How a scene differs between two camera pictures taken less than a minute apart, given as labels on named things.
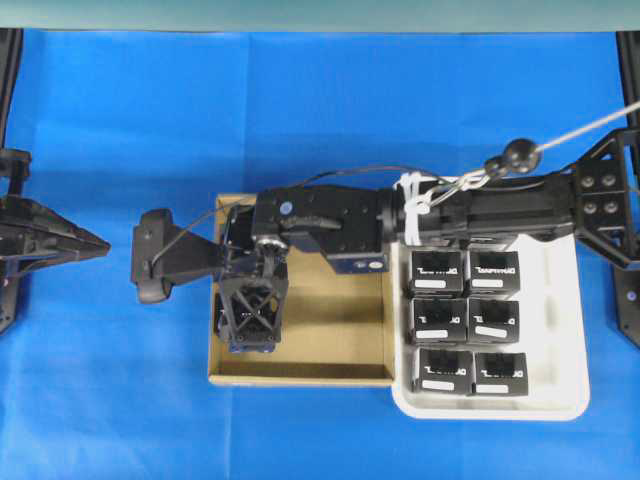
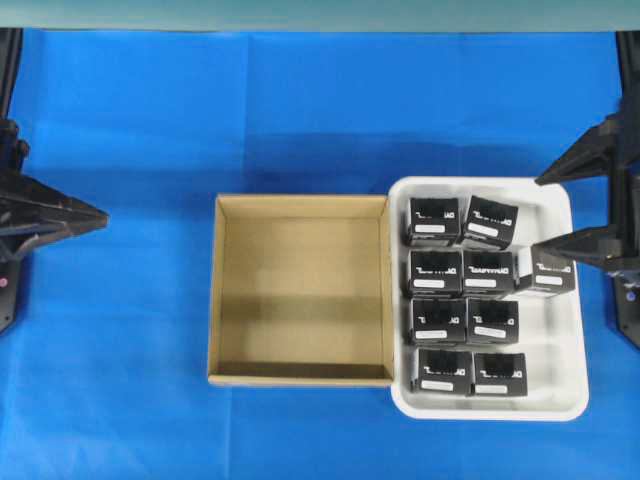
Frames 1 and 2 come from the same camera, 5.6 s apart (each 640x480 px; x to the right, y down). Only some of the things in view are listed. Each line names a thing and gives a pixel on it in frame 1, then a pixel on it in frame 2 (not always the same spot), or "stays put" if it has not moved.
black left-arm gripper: [32, 223] → [33, 214]
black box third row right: [493, 321] stays put
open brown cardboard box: [340, 327] stays put
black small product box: [249, 319] → [552, 272]
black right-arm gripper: [350, 226] → [608, 149]
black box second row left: [437, 273] stays put
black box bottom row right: [501, 374] stays put
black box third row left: [440, 320] stays put
